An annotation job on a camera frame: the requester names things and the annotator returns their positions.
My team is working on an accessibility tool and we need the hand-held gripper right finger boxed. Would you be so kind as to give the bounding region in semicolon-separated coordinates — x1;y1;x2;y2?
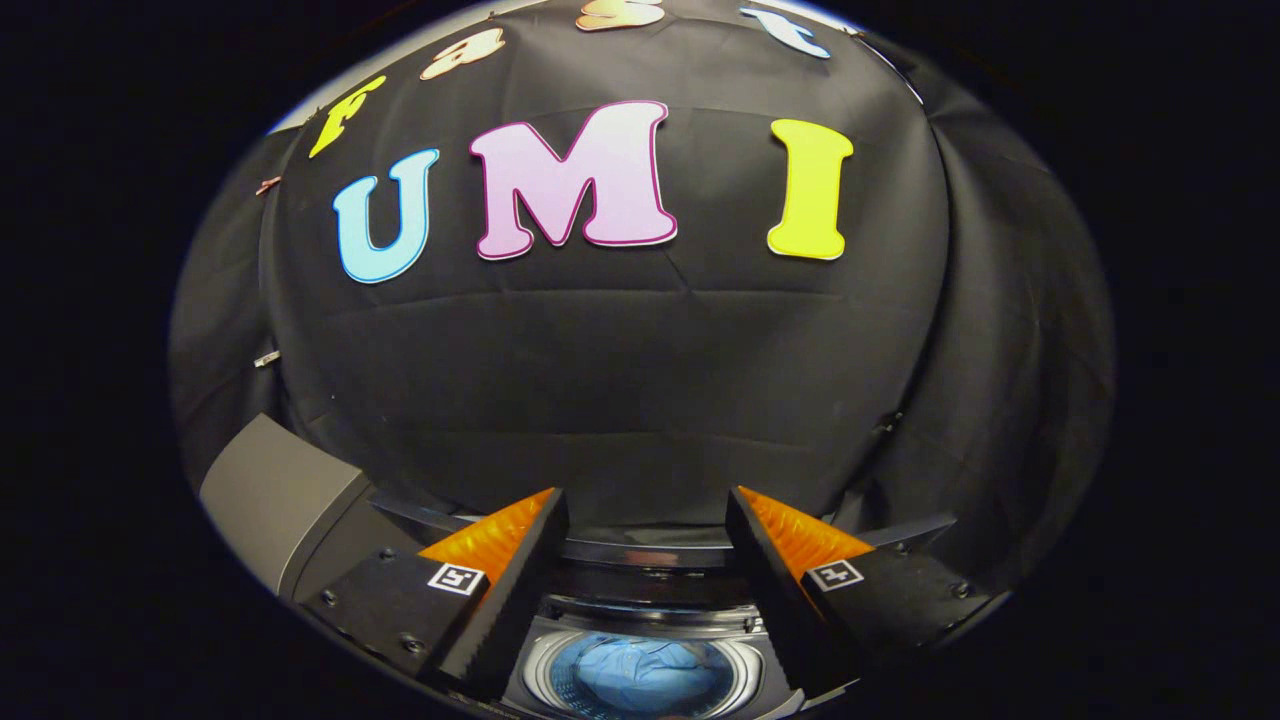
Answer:
722;486;1008;703

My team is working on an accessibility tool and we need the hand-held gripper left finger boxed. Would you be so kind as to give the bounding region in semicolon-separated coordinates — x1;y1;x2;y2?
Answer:
297;487;571;703

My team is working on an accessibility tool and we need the light blue polo shirt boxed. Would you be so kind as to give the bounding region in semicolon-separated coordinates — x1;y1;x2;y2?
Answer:
575;635;736;717

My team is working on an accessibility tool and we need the black backdrop cloth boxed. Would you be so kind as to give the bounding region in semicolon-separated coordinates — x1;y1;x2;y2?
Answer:
168;0;1116;601

